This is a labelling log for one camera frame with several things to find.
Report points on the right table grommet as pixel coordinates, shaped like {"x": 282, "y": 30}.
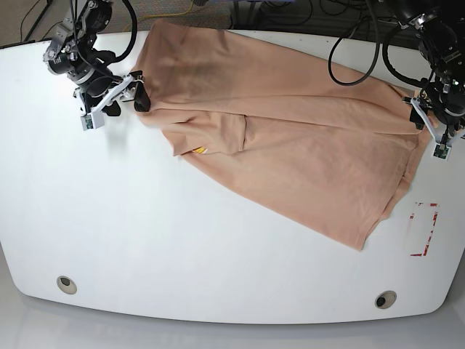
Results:
{"x": 385, "y": 299}

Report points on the wrist camera, image-right gripper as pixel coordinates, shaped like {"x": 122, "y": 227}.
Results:
{"x": 441, "y": 151}

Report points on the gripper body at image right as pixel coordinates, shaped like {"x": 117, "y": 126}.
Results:
{"x": 441, "y": 106}

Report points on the red tape rectangle marker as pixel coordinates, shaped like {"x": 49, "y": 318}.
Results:
{"x": 420, "y": 228}

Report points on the wrist camera, image-left gripper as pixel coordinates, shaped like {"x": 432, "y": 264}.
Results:
{"x": 92, "y": 120}

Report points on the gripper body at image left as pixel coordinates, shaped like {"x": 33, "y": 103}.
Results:
{"x": 103, "y": 90}

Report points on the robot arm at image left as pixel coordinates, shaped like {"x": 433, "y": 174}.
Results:
{"x": 71, "y": 52}

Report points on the peach t-shirt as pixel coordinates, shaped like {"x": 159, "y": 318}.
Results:
{"x": 268, "y": 123}

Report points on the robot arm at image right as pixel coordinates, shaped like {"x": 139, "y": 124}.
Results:
{"x": 439, "y": 25}

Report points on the table grommet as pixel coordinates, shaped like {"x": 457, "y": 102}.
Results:
{"x": 385, "y": 299}
{"x": 66, "y": 285}

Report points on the left table grommet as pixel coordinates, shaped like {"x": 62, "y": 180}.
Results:
{"x": 66, "y": 285}

